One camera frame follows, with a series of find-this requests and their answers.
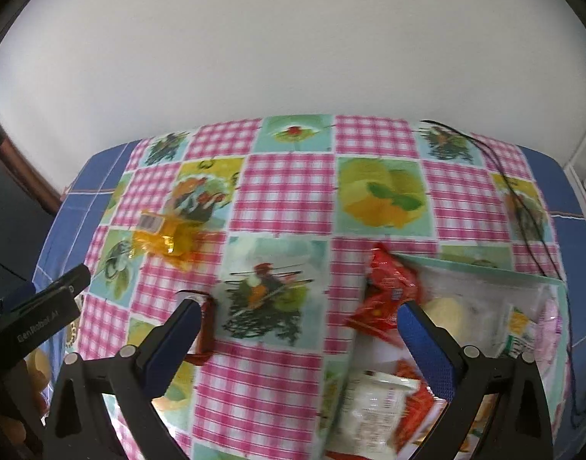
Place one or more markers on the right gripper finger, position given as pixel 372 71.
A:
pixel 79 426
pixel 518 426

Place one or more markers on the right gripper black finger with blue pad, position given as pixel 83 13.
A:
pixel 48 287

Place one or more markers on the pink snack packet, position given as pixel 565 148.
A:
pixel 548 335

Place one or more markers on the clear white bun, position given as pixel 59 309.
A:
pixel 469 309

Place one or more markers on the pink plaid fruit tablecloth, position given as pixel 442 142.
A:
pixel 306 194

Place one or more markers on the white red snack packet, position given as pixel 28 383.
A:
pixel 370 412

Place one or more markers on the orange yellow snack packet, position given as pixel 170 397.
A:
pixel 175 240

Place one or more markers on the yellow cake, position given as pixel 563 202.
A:
pixel 39 369

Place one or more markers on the orange white cracker packet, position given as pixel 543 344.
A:
pixel 204 345

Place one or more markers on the green white biscuit packet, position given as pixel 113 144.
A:
pixel 516 332

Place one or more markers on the brown wooden frame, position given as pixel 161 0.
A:
pixel 27 176

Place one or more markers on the red gold patterned snack packet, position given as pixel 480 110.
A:
pixel 417 405

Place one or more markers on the red nice snack packet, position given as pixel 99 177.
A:
pixel 389 284

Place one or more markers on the blue quilted bed cover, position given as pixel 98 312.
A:
pixel 82 209

